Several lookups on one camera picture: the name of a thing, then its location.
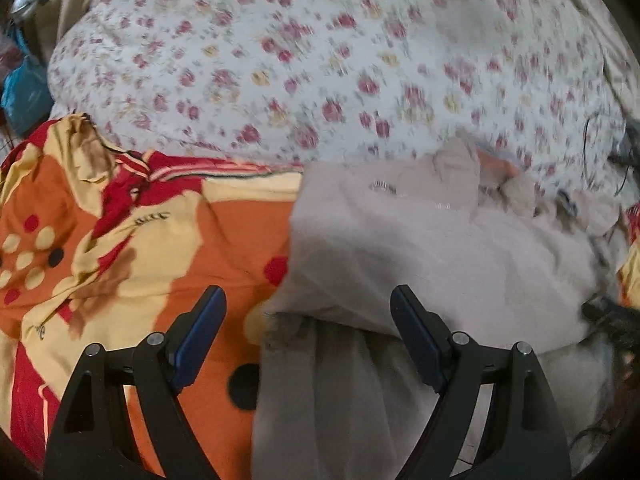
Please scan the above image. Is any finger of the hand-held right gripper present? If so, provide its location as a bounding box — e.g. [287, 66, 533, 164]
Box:
[581, 295, 640, 352]

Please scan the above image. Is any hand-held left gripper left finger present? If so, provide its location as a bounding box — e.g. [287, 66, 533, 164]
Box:
[44, 285, 228, 480]

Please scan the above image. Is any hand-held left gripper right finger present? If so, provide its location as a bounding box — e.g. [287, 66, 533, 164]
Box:
[390, 284, 572, 480]

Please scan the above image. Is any large light grey garment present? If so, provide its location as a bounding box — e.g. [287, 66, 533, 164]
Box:
[250, 130, 626, 480]

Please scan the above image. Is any orange red printed blanket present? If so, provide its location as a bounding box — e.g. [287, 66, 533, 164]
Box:
[0, 112, 640, 476]

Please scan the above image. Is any white floral bedsheet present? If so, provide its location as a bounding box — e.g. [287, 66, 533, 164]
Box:
[47, 0, 631, 201]

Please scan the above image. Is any blue bag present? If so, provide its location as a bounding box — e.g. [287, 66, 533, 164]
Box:
[0, 55, 53, 136]

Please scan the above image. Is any thin black cable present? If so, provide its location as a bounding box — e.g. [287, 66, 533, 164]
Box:
[582, 110, 633, 196]

